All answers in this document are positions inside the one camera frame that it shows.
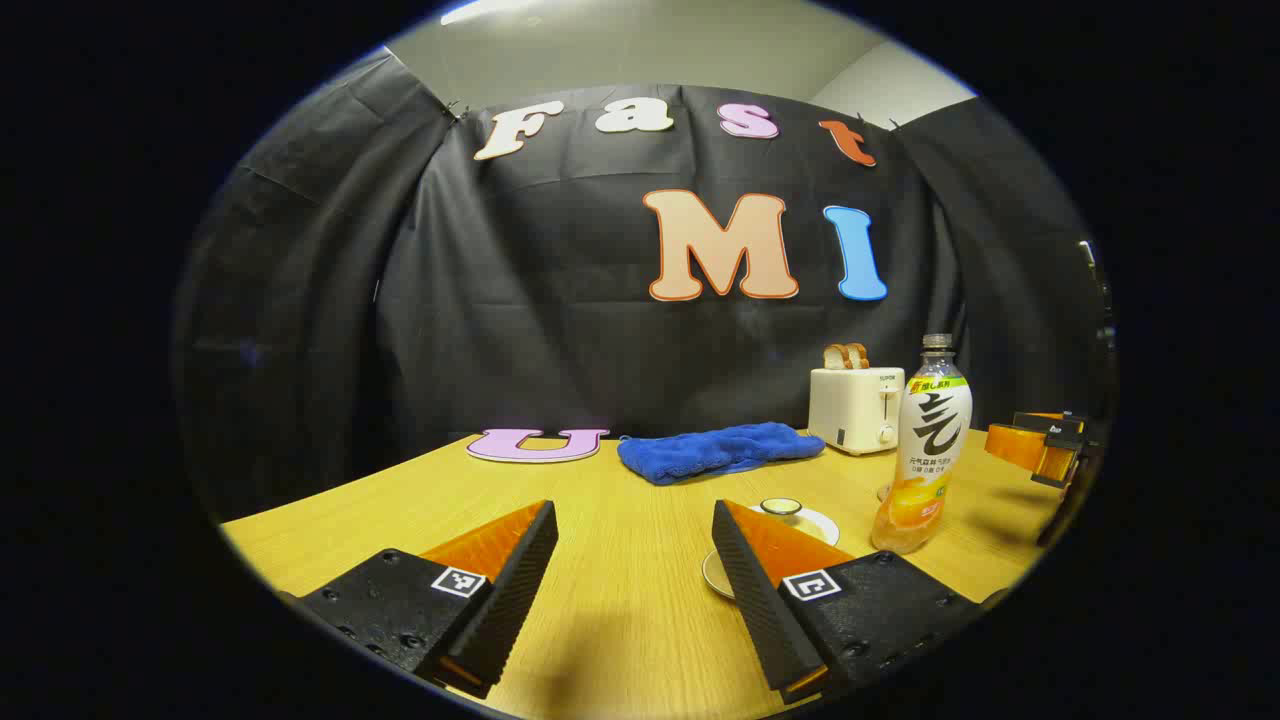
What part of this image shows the black backdrop cloth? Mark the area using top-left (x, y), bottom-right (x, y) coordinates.
top-left (175, 45), bottom-right (1116, 521)

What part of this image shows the plastic water bottle white label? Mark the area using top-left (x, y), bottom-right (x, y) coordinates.
top-left (870, 334), bottom-right (974, 556)

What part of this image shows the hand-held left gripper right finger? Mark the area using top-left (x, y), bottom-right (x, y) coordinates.
top-left (712, 500), bottom-right (986, 706)

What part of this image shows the purple paper letter cutout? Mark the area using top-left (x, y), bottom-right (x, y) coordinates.
top-left (466, 428), bottom-right (610, 464)

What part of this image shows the blue towel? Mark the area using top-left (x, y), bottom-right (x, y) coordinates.
top-left (617, 422), bottom-right (827, 487)

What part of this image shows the white toaster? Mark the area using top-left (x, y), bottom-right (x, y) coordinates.
top-left (808, 366), bottom-right (906, 457)

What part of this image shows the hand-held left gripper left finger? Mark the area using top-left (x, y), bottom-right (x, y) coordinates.
top-left (295, 500), bottom-right (559, 699)

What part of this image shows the white saucer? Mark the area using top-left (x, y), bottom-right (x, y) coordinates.
top-left (702, 545), bottom-right (746, 601)

